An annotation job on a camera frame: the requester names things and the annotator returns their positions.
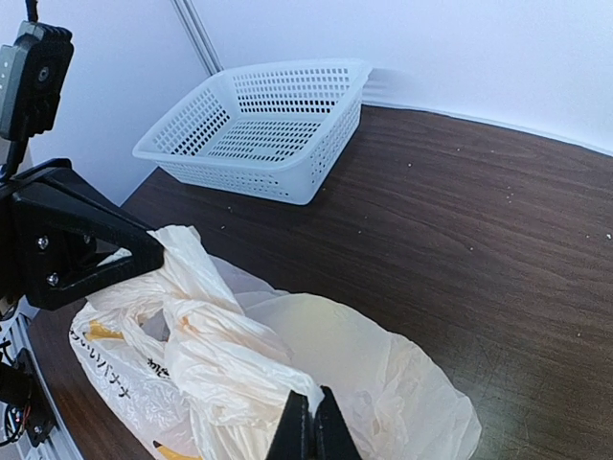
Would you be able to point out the white perforated plastic basket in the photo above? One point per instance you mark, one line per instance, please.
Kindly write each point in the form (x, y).
(272, 130)

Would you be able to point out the banana print plastic bag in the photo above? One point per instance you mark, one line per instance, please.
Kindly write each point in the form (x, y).
(199, 357)

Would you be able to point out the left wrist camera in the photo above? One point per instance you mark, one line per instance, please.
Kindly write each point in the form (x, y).
(33, 70)

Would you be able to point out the left aluminium corner post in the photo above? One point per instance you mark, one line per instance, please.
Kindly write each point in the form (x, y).
(198, 36)

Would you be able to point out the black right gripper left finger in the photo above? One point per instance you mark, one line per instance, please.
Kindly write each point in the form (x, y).
(292, 439)

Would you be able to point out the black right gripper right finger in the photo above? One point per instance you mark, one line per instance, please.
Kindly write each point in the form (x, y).
(332, 437)

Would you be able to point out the aluminium front rail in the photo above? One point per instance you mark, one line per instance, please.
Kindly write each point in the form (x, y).
(59, 444)

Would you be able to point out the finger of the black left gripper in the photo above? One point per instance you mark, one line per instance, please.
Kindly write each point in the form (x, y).
(62, 240)

